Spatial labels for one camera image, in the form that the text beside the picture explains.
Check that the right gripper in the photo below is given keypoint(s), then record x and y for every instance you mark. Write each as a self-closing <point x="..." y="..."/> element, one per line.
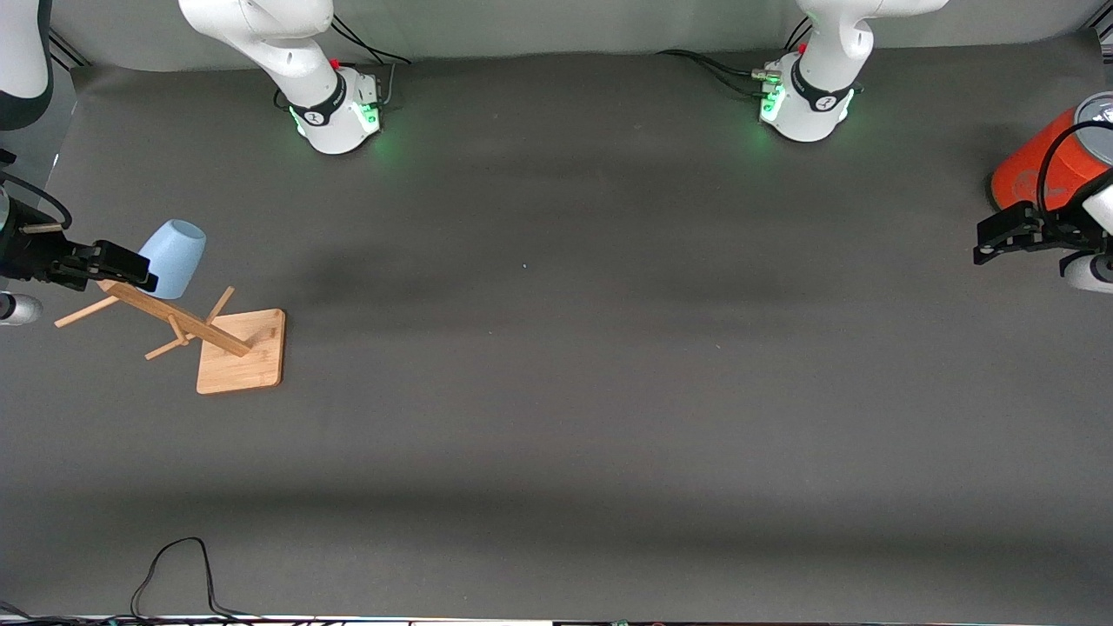
<point x="32" y="253"/>

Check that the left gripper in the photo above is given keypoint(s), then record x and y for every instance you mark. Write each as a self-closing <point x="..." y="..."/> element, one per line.
<point x="1056" y="229"/>

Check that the light blue plastic cup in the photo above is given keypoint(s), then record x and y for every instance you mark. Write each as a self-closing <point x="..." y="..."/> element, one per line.
<point x="178" y="252"/>

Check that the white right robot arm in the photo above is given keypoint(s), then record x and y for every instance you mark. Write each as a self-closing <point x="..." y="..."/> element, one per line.
<point x="322" y="96"/>

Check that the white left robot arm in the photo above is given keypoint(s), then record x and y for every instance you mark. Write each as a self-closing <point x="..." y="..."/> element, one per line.
<point x="817" y="104"/>

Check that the wooden cup rack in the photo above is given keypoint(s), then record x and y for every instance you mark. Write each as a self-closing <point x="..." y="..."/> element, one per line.
<point x="243" y="356"/>

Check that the orange can with silver lid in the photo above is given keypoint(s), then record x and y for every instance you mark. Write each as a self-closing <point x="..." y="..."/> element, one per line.
<point x="1022" y="178"/>

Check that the dark grey table cover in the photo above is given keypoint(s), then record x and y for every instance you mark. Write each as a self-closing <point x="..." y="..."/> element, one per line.
<point x="556" y="478"/>

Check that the aluminium frame rail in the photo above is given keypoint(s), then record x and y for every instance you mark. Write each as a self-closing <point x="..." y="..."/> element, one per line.
<point x="1104" y="35"/>
<point x="69" y="50"/>

